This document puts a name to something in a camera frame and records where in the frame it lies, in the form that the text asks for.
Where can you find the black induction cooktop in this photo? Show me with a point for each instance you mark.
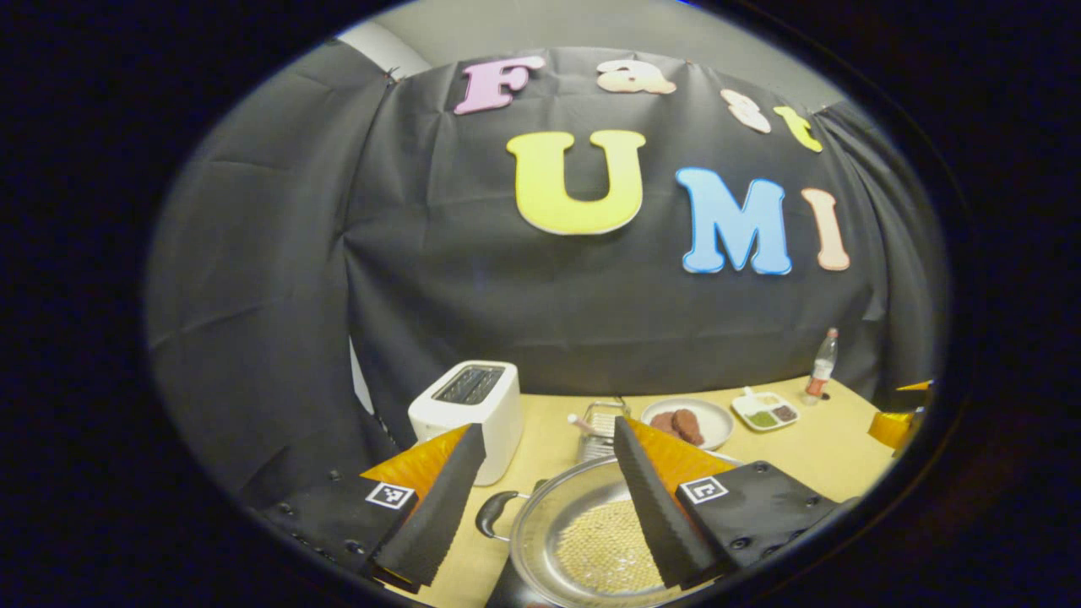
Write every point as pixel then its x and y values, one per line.
pixel 505 591

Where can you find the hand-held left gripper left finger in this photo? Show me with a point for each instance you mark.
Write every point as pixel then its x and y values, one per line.
pixel 439 515

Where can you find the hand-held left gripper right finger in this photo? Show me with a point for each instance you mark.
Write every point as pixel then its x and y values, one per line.
pixel 654 515

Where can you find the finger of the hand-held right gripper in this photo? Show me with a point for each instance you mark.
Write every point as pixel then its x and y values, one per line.
pixel 916 390
pixel 891 428

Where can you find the white divided dish with beans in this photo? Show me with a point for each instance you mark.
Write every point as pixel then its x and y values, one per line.
pixel 764 412

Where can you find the clear bottle with red label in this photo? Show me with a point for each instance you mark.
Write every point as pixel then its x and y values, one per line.
pixel 821 367

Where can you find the white toaster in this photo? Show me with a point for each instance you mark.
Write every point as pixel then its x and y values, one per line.
pixel 473 414

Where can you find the pile of soybeans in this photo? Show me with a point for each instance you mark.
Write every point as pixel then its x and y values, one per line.
pixel 604 549

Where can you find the white round plate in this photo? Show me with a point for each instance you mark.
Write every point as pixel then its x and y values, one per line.
pixel 714 418

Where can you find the large brown meat patty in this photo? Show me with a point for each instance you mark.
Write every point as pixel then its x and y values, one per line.
pixel 687 426

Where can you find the pink striped straw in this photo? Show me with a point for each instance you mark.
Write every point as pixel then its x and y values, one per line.
pixel 583 424

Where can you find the small brown meat patty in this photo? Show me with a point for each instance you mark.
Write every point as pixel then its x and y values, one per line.
pixel 662 422

